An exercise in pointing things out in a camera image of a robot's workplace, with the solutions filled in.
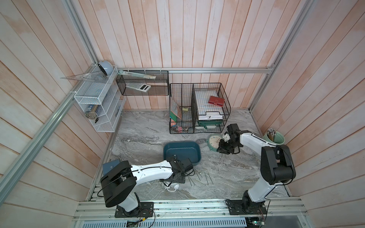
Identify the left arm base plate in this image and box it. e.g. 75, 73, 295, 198
115, 201, 154, 218

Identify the white calculator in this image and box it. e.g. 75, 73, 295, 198
126, 83, 151, 92

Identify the green round alarm clock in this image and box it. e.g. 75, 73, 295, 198
207, 134, 223, 152

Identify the teal plastic storage box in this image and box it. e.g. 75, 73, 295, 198
163, 141, 202, 166

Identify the black wire wall basket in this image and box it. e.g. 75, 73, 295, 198
116, 70, 169, 96

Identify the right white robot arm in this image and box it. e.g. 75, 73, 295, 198
217, 123, 296, 205

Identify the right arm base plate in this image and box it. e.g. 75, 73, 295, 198
225, 198, 267, 215

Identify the blue box at wall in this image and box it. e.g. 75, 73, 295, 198
102, 159, 120, 176

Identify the white twin-bell alarm clock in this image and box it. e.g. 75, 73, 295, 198
162, 182, 180, 192

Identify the clear triangle ruler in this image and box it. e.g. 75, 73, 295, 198
61, 71, 109, 83

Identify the green file tray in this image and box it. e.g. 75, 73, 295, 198
197, 120, 223, 129

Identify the aluminium mounting rail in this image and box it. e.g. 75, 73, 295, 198
71, 197, 314, 228

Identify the red wallet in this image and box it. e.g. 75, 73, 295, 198
208, 96, 225, 107

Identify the black wire desk organizer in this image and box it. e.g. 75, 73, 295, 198
169, 83, 232, 134

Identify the green pen holder cup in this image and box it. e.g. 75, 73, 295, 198
263, 128, 285, 145

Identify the long green ruler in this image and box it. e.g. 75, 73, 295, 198
118, 70, 156, 79

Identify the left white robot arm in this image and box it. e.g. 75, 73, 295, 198
100, 156, 194, 217

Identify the white wire wall shelf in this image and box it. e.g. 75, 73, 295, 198
74, 65, 126, 133

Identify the silver roll on shelf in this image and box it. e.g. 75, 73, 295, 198
85, 104, 100, 120

